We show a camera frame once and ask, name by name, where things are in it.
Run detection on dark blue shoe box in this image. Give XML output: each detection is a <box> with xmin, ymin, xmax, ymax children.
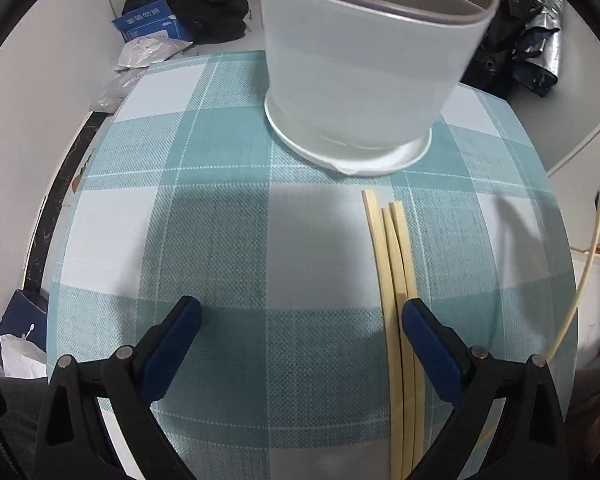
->
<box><xmin>0</xmin><ymin>275</ymin><xmax>48</xmax><ymax>356</ymax></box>

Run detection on wooden chopstick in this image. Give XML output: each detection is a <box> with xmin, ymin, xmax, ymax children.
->
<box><xmin>546</xmin><ymin>175</ymin><xmax>600</xmax><ymax>364</ymax></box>
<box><xmin>381</xmin><ymin>204</ymin><xmax>414</xmax><ymax>480</ymax></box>
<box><xmin>389</xmin><ymin>201</ymin><xmax>427</xmax><ymax>471</ymax></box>
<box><xmin>361</xmin><ymin>189</ymin><xmax>403</xmax><ymax>480</ymax></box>

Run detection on small grey parcel bag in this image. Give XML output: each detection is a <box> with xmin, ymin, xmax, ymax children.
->
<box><xmin>114</xmin><ymin>37</ymin><xmax>193</xmax><ymax>71</ymax></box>

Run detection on blue cardboard box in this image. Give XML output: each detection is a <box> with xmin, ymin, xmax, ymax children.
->
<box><xmin>111</xmin><ymin>0</ymin><xmax>196</xmax><ymax>43</ymax></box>

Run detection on white plastic bag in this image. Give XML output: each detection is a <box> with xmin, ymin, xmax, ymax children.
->
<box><xmin>0</xmin><ymin>335</ymin><xmax>48</xmax><ymax>380</ymax></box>

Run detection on black duffel bag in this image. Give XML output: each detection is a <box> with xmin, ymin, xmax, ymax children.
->
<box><xmin>122</xmin><ymin>0</ymin><xmax>251</xmax><ymax>45</ymax></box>

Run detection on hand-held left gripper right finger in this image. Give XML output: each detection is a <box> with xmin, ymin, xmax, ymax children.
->
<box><xmin>401</xmin><ymin>297</ymin><xmax>568</xmax><ymax>480</ymax></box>

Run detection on teal checked tablecloth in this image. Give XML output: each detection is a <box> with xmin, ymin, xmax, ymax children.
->
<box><xmin>50</xmin><ymin>50</ymin><xmax>578</xmax><ymax>480</ymax></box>

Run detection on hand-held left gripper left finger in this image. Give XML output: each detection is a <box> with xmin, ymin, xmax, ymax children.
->
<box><xmin>34</xmin><ymin>296</ymin><xmax>203</xmax><ymax>480</ymax></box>

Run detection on white utensil holder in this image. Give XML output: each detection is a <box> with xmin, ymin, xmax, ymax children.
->
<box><xmin>253</xmin><ymin>0</ymin><xmax>501</xmax><ymax>177</ymax></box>

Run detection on silver folded umbrella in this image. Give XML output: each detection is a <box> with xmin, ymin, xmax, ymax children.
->
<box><xmin>512</xmin><ymin>0</ymin><xmax>566</xmax><ymax>98</ymax></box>

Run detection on black backpack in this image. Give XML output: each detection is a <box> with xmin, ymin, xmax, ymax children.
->
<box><xmin>460</xmin><ymin>0</ymin><xmax>541</xmax><ymax>101</ymax></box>

